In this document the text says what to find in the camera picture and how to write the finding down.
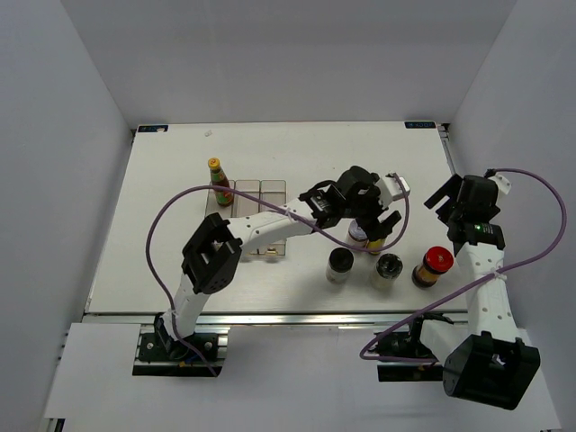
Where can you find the aluminium table front rail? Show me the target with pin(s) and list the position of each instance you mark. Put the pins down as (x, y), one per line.
(370, 318)

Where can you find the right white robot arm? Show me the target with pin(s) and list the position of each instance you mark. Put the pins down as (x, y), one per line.
(487, 362)

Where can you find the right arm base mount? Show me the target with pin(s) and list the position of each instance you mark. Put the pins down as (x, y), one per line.
(411, 361)

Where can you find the red chili sauce bottle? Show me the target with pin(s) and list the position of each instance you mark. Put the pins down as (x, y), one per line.
(224, 197)

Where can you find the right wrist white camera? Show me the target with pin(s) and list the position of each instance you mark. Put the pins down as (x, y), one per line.
(503, 184)

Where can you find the right blue table label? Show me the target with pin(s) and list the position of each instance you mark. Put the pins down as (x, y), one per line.
(417, 125)

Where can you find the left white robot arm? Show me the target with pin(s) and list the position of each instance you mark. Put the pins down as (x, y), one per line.
(212, 254)

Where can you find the left clear organizer bin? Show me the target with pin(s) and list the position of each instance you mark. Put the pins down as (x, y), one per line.
(212, 206)

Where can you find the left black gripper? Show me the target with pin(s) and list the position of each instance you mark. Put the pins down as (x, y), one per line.
(372, 226)

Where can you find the white lid sauce jar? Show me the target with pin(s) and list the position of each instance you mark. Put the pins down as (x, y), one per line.
(356, 238)

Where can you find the black grinder white bottle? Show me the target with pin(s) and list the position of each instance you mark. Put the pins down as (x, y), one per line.
(386, 271)

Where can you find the black lid spice jar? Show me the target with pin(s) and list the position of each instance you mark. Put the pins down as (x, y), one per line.
(340, 262)

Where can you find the small yellow label bottle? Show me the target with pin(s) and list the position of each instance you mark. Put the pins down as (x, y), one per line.
(374, 247)

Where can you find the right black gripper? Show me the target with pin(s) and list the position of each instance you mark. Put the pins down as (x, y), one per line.
(451, 188)

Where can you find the blue table label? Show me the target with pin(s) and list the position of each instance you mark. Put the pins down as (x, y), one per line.
(417, 125)
(152, 128)

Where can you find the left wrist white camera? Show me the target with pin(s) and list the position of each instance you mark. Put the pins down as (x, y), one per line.
(392, 188)

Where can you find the red lid brown jar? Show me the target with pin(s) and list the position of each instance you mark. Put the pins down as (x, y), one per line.
(436, 262)

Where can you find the wrist white camera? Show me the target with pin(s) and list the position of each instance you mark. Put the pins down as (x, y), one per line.
(392, 188)
(503, 184)

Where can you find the left blue table label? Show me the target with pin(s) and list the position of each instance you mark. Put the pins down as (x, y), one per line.
(152, 128)

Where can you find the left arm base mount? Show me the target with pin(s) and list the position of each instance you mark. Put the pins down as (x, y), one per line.
(153, 360)

